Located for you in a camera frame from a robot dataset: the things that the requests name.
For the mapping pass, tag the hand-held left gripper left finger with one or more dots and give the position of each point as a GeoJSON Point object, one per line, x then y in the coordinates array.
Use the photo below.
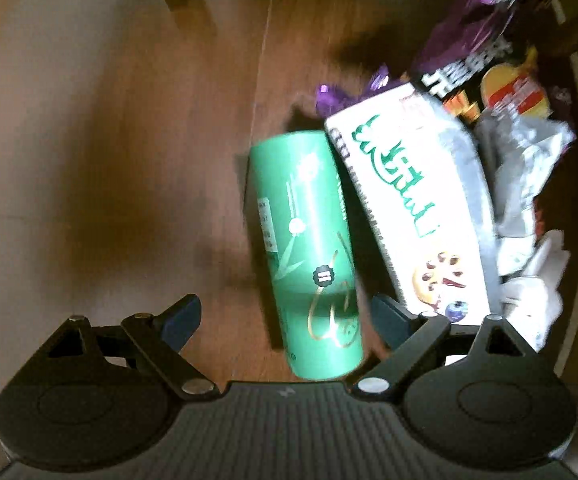
{"type": "Point", "coordinates": [183, 321]}

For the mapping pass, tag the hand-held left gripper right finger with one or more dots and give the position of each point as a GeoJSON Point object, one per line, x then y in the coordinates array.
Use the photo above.
{"type": "Point", "coordinates": [389, 321]}

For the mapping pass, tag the green cylindrical can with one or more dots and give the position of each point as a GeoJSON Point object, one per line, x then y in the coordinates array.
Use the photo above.
{"type": "Point", "coordinates": [299, 240]}

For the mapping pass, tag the silver foil wrapper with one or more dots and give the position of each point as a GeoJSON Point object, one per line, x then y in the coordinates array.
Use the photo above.
{"type": "Point", "coordinates": [524, 160]}

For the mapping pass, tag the purple chip bag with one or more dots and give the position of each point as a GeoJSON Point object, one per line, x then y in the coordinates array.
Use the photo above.
{"type": "Point", "coordinates": [464, 25]}

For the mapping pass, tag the white cookie box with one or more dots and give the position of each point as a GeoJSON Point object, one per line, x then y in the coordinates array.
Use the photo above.
{"type": "Point", "coordinates": [409, 185]}

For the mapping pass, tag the white crumpled plastic wrapper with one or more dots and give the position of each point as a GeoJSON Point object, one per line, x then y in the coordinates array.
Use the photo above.
{"type": "Point", "coordinates": [534, 285]}

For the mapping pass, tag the small purple candy wrapper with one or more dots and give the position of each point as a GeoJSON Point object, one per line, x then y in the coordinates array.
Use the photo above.
{"type": "Point", "coordinates": [329, 100]}

